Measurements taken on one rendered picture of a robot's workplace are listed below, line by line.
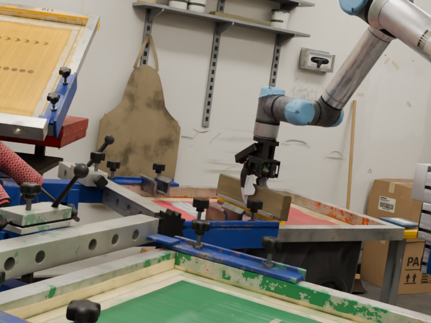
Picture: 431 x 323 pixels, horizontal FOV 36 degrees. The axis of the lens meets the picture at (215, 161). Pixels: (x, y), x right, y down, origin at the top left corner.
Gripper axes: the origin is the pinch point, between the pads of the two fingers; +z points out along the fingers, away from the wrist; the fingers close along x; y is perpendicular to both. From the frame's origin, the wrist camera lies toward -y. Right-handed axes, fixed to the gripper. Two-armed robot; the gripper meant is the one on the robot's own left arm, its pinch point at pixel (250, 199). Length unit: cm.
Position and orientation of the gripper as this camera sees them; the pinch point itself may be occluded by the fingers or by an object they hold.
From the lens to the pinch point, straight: 204.3
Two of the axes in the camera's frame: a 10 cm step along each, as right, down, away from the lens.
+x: 8.5, 0.5, 5.3
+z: -1.5, 9.8, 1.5
